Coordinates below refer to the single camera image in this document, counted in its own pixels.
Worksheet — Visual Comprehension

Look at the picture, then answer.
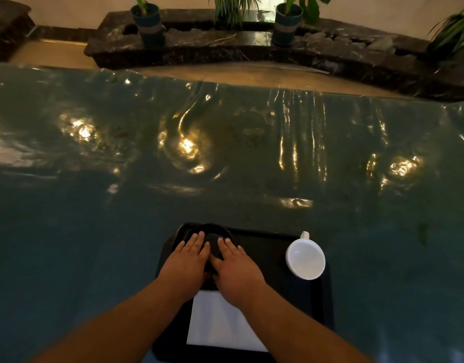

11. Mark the person's left hand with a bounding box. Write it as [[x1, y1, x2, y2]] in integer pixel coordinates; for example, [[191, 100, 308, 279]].
[[158, 231, 212, 301]]

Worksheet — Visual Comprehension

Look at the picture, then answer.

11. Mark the person's right hand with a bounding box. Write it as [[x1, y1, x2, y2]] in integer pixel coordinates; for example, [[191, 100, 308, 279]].
[[209, 237, 268, 310]]

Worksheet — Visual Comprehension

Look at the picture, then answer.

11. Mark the black round dish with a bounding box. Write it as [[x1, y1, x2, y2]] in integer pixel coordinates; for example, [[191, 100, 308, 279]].
[[182, 223, 237, 277]]

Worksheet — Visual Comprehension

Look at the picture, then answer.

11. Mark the person's left forearm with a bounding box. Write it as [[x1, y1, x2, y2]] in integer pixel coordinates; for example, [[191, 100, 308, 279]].
[[28, 278, 187, 363]]

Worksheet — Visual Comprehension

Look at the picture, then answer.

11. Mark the person's right forearm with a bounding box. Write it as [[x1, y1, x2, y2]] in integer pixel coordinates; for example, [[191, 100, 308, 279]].
[[238, 283, 374, 363]]

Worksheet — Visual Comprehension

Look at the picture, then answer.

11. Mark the black serving tray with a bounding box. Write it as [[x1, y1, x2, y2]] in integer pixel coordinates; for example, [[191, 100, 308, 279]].
[[152, 222, 335, 363]]

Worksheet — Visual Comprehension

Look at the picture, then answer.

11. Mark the white paper napkin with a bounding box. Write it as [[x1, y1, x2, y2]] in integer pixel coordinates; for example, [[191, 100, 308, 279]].
[[186, 290, 269, 353]]

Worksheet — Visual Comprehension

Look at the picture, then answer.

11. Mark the white cup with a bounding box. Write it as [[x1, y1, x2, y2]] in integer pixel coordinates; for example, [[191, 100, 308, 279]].
[[285, 231, 326, 281]]

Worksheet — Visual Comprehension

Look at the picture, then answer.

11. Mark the blue plastic table cover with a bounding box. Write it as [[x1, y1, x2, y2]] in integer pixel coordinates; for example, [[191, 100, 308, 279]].
[[0, 63, 464, 363]]

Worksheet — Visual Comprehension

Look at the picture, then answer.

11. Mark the dark marble planter ledge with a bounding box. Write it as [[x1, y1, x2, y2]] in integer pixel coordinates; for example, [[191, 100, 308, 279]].
[[83, 8, 464, 103]]

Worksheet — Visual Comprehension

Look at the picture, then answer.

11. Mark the blue banded plant pot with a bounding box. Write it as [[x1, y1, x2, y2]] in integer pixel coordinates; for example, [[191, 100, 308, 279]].
[[130, 3, 167, 48], [271, 3, 304, 48]]

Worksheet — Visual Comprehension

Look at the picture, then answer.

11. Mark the green spiky-leaf plant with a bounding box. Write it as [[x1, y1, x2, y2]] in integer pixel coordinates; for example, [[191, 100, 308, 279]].
[[428, 1, 464, 62], [207, 0, 262, 30]]

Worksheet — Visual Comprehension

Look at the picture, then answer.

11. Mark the pile of grey stones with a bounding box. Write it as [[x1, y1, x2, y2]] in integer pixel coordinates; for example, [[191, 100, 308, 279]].
[[295, 29, 398, 54]]

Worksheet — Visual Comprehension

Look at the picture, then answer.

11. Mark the dark marble block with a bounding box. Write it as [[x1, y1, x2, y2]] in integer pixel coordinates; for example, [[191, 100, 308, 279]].
[[0, 0, 41, 63]]

